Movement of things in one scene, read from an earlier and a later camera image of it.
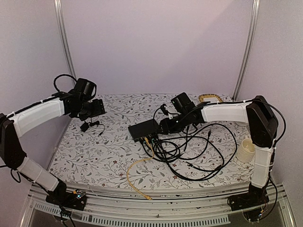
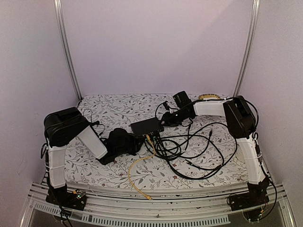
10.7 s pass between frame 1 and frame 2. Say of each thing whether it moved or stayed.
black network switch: stayed
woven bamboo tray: stayed
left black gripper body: moved
